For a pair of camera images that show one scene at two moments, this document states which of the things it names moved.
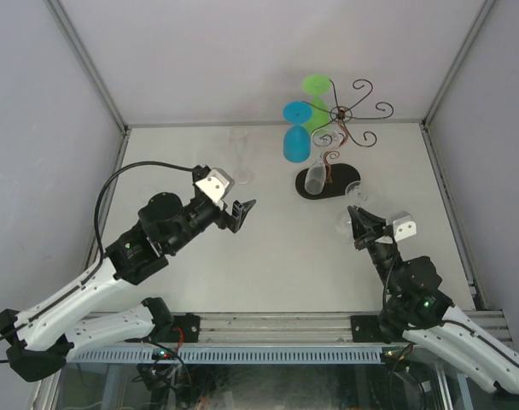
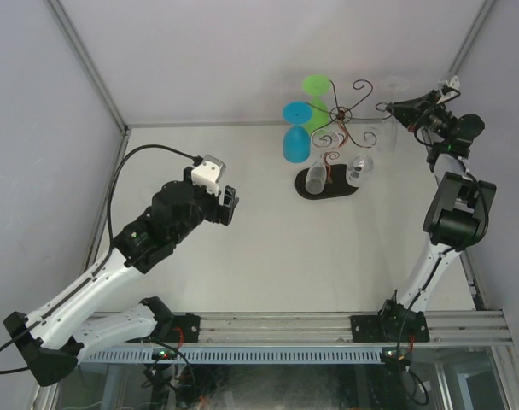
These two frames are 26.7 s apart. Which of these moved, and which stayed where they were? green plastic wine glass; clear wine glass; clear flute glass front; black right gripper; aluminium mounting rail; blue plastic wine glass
Moved: black right gripper; clear wine glass
Stayed: clear flute glass front; green plastic wine glass; blue plastic wine glass; aluminium mounting rail
